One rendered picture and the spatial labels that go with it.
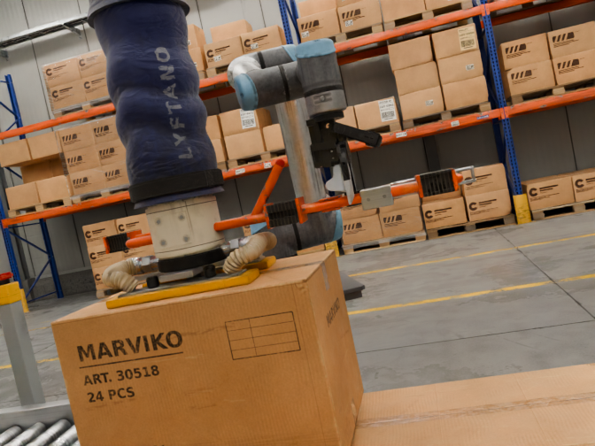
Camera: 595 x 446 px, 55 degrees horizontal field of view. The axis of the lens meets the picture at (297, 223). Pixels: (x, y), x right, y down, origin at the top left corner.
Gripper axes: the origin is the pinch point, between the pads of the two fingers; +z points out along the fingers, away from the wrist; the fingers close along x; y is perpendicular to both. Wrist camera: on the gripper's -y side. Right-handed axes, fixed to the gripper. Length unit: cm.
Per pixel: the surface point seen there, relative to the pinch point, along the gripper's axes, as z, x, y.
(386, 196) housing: 0.8, 3.4, -7.4
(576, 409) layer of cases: 53, 7, -38
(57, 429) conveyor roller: 54, -23, 107
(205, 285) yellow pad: 11.6, 15.5, 33.9
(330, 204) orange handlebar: 0.3, 3.6, 5.2
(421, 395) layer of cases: 53, -12, -6
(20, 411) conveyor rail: 48, -29, 124
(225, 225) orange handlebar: 0.1, 4.0, 30.5
